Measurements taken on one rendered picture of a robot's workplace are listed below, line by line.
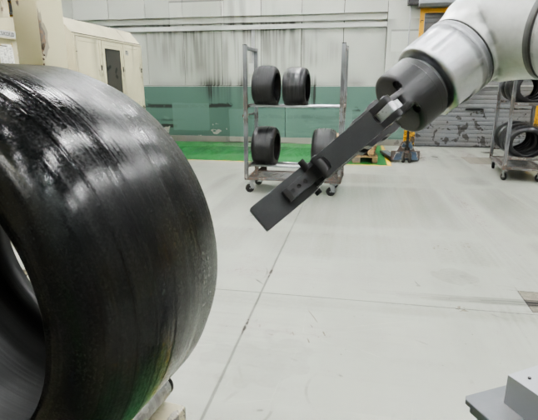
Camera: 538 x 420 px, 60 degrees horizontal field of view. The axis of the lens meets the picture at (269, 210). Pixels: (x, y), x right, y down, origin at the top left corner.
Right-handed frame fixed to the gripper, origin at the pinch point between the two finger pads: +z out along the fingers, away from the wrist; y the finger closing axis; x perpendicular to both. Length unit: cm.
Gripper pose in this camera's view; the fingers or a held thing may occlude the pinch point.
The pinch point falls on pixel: (283, 199)
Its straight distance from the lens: 48.6
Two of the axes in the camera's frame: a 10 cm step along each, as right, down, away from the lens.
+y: -0.7, 1.3, 9.9
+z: -7.7, 6.3, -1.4
